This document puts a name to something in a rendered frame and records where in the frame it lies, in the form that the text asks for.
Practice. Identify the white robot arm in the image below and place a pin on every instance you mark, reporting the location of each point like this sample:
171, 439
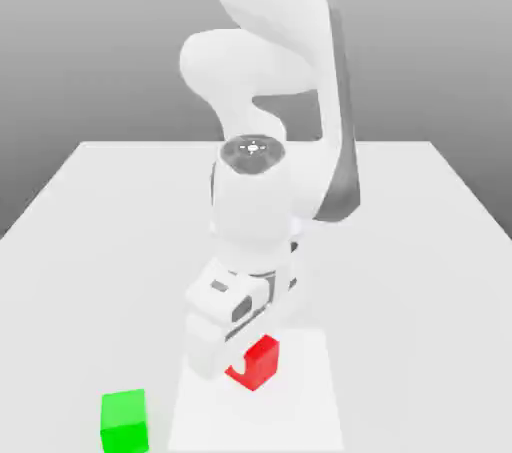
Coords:
256, 197

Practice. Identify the small green cube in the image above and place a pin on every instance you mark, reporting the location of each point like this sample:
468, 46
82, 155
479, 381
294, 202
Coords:
124, 421

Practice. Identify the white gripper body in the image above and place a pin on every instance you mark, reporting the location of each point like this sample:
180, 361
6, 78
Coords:
206, 349

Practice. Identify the small red cube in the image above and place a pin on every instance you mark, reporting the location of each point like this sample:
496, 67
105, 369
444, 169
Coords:
262, 361

